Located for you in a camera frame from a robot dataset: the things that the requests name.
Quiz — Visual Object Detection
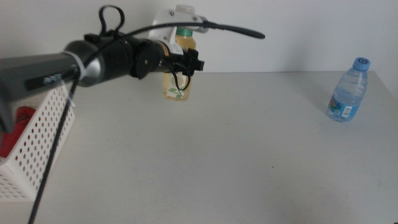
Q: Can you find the yellow tea bottle green label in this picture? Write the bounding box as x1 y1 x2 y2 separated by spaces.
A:
162 3 198 102

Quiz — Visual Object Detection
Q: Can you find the clear water bottle blue cap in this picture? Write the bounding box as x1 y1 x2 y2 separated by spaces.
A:
326 57 371 123

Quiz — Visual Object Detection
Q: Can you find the red cola can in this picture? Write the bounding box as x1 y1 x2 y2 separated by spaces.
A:
0 106 37 159

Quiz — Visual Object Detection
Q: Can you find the white perforated plastic basket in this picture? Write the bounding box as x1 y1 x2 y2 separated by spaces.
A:
0 83 76 202

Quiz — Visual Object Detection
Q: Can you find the thin black cable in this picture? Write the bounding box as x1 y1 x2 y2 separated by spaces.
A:
169 61 192 92

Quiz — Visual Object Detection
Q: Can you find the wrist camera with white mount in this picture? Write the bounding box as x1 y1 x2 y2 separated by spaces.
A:
147 7 210 57

